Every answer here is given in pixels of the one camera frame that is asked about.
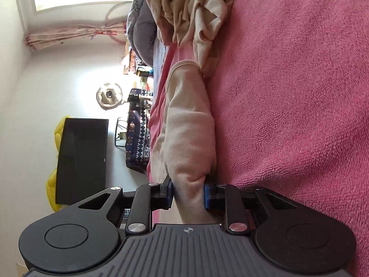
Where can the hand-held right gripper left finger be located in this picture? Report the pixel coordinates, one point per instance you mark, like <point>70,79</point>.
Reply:
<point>170,196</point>

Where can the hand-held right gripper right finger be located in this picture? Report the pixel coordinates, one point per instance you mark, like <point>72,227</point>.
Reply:
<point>207,197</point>

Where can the beige long-sleeve shirt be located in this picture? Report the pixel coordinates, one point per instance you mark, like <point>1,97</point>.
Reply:
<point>187,127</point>

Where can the beige pants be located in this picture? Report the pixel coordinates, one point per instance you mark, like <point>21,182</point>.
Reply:
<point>190,17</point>

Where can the blue patterned fabric bag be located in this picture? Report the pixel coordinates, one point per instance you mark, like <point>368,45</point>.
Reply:
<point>138,138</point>

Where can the black television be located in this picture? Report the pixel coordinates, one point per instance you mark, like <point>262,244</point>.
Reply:
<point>82,158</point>

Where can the yellow plastic bag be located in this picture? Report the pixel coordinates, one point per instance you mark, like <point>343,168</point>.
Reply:
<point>53,184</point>

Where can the white round fan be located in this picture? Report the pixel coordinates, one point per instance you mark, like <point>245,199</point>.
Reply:
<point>109,95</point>

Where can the pink blanket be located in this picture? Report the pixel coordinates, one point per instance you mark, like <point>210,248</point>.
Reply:
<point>288,92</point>

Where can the colourful printed bag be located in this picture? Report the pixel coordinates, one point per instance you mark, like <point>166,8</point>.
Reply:
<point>134,60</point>

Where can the grey leaf-print quilt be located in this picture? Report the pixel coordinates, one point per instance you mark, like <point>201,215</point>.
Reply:
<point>141,26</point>

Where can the pink tied-back curtain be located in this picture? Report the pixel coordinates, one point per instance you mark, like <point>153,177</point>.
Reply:
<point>72,33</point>

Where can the pink and white hoop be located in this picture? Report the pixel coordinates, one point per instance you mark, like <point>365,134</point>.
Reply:
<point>109,16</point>

